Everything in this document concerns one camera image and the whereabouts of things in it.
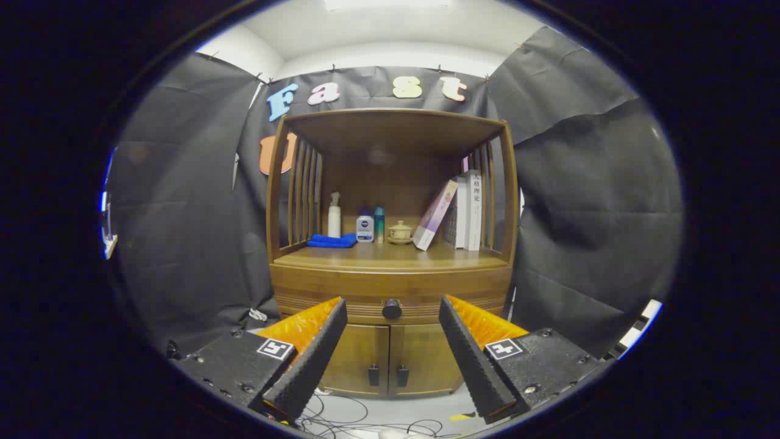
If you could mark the wooden countertop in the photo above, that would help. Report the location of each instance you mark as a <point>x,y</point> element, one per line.
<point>390,256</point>

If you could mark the beige lidded teacup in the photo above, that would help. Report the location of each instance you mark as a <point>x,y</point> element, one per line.
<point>400,231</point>

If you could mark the white spine book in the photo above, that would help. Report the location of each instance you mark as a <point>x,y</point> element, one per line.
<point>475,213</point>

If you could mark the black drawer knob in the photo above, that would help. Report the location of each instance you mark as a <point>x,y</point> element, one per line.
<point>392,309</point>

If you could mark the white spray bottle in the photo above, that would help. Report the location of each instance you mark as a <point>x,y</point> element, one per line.
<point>334,222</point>

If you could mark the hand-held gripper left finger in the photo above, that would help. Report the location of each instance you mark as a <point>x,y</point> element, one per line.
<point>314,360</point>

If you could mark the teal slim bottle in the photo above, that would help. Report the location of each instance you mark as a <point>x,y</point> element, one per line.
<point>379,225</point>

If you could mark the blue folded cloth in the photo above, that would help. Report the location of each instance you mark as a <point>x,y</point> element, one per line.
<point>332,241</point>

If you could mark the white bottle blue cap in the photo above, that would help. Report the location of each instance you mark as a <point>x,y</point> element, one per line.
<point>364,230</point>

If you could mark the wooden drawer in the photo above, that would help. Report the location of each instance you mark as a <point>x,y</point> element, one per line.
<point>365,286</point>

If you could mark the wooden cabinet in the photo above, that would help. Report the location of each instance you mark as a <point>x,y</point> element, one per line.
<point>390,131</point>

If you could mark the wooden cabinet door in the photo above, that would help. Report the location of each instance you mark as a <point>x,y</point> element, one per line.
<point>426,360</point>
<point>359,360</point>

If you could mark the purple cover book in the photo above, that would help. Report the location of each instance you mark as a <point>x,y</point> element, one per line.
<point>434,216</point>

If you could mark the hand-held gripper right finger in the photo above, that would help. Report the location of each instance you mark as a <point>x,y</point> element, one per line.
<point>472,360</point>

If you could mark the patterned cover book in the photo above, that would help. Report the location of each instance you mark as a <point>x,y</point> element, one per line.
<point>461,213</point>

